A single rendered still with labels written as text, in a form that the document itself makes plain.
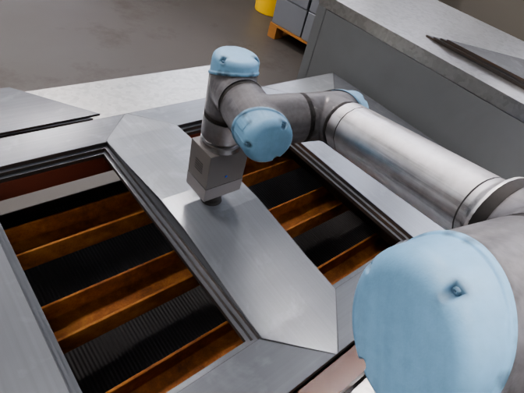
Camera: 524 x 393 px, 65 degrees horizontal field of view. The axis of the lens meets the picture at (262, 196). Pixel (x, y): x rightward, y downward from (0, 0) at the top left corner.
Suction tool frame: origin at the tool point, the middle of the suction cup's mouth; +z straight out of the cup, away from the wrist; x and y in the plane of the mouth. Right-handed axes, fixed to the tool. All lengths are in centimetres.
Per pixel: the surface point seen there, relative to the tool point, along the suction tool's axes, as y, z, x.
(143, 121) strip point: -1.9, 1.2, -32.4
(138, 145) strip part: 3.9, 0.8, -23.5
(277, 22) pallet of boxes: -231, 69, -227
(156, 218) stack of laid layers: 9.8, 3.4, -3.7
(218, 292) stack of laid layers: 9.2, 2.6, 17.3
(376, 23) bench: -81, -19, -31
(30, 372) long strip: 38.4, 1.6, 15.5
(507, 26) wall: -344, 20, -83
